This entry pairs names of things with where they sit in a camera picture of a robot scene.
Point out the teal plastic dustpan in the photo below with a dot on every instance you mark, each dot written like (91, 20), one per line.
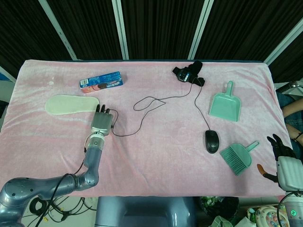
(226, 104)

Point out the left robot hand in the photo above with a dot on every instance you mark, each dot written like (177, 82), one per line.
(102, 121)

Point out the white shoe insole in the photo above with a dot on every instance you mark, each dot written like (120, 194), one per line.
(71, 104)

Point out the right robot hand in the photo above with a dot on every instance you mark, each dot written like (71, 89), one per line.
(288, 165)

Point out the pink table cloth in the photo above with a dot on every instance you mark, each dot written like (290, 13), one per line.
(151, 127)

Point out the teal hand brush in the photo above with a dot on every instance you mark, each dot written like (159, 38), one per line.
(236, 157)

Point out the colourful baby toy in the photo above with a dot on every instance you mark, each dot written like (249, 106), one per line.
(265, 217)

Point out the person's forearm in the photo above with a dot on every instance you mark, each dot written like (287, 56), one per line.
(292, 109)

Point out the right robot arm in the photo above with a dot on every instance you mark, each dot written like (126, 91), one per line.
(292, 210)

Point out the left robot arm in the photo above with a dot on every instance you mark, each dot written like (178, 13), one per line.
(59, 175)

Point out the black computer mouse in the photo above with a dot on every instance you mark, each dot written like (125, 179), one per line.
(211, 141)

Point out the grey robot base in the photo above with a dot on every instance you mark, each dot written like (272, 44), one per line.
(145, 211)

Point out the blue cookie box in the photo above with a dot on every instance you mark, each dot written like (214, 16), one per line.
(101, 82)

